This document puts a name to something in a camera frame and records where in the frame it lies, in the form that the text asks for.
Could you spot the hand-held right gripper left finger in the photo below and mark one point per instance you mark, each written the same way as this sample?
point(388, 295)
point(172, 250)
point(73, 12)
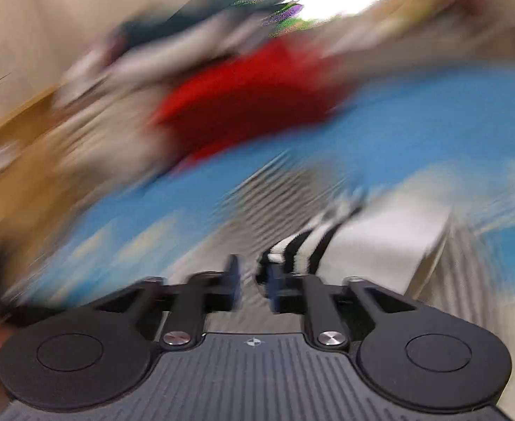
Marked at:
point(233, 274)

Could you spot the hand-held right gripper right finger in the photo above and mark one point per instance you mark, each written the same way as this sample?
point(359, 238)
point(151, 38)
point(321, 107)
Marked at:
point(275, 287)

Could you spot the black white striped shirt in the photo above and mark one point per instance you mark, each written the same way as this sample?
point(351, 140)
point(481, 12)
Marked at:
point(314, 237)

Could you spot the red cloth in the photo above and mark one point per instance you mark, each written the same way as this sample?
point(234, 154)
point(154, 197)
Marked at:
point(248, 92)

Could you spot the cream folded towel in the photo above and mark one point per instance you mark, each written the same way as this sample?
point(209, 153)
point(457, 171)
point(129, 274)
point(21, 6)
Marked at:
point(121, 109)

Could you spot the blue white patterned blanket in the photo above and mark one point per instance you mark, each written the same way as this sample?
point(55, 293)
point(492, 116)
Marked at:
point(415, 118)

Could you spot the dark teal cloth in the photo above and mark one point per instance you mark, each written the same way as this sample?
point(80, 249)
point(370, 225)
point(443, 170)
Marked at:
point(178, 13)

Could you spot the wooden bed frame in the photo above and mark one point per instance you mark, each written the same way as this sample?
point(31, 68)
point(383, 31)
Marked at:
point(16, 175)

